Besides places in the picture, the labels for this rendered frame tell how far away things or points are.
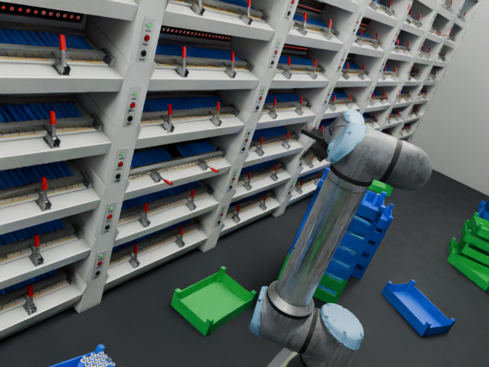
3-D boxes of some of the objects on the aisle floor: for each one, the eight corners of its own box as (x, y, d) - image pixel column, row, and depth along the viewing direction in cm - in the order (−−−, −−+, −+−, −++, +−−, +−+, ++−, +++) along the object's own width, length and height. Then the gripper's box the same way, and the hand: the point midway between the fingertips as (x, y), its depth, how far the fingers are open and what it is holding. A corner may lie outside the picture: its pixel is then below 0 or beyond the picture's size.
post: (100, 302, 165) (232, -300, 94) (78, 313, 157) (204, -334, 86) (69, 273, 174) (168, -299, 103) (46, 281, 166) (137, -330, 95)
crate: (447, 332, 218) (455, 320, 215) (421, 336, 208) (429, 324, 205) (407, 290, 241) (413, 279, 238) (380, 293, 231) (387, 281, 228)
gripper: (333, 153, 180) (305, 174, 197) (345, 139, 186) (316, 160, 203) (319, 138, 179) (292, 161, 197) (331, 124, 186) (304, 147, 203)
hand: (302, 155), depth 199 cm, fingers open, 3 cm apart
